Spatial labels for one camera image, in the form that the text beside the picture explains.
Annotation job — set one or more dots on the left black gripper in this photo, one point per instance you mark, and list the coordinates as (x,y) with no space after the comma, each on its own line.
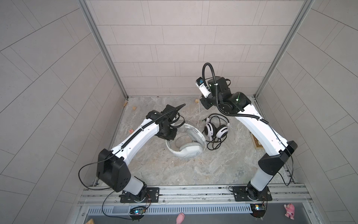
(171,137)

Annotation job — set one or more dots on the pink plush toy right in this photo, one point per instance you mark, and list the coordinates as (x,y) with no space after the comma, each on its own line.
(290,211)

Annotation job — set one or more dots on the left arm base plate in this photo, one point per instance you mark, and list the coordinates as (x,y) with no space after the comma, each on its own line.
(148,194)

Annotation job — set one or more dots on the black and white headphones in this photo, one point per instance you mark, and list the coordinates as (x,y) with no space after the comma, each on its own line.
(216,135)

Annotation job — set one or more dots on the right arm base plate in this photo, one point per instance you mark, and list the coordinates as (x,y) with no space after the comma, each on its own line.
(247,194)

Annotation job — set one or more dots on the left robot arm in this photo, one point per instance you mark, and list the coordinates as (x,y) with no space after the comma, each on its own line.
(112,165)

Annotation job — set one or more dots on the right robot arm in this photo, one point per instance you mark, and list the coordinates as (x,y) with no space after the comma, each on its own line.
(278,150)

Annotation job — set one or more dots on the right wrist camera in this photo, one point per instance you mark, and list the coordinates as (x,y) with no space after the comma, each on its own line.
(202,87)

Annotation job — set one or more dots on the wooden piece bottom left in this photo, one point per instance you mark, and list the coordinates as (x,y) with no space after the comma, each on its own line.
(91,221)

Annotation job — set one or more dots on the right circuit board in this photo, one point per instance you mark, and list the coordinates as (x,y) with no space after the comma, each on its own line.
(258,210)

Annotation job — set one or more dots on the pink plush toy centre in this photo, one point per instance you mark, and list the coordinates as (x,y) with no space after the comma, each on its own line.
(180,218)

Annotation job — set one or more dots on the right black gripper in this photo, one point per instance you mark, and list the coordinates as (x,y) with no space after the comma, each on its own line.
(203,100)

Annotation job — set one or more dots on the wooden chessboard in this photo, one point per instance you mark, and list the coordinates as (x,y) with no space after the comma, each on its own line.
(257,144)

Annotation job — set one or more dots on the circuit board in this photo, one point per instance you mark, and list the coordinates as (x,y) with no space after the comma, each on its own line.
(258,210)
(139,210)

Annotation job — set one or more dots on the pink plush toy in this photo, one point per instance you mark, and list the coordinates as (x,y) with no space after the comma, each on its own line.
(180,218)
(290,211)

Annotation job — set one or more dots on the aluminium mounting rail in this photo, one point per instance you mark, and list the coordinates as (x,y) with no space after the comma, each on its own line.
(200,194)

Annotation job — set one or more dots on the left circuit board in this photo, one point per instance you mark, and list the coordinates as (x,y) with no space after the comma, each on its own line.
(139,210)

